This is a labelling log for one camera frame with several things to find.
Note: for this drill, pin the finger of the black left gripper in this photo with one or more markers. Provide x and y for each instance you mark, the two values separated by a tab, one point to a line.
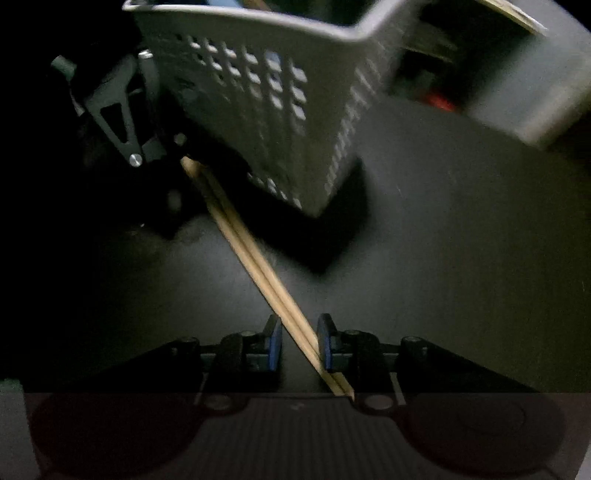
120	105

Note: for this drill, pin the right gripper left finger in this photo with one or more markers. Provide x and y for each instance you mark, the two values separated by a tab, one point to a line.
253	359

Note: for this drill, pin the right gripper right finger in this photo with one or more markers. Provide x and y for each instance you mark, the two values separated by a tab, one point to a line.
354	358

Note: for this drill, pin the white perforated utensil basket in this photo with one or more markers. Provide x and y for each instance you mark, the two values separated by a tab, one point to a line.
286	92

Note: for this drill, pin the thin wooden chopstick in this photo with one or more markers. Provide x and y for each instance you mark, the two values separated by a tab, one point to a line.
258	286

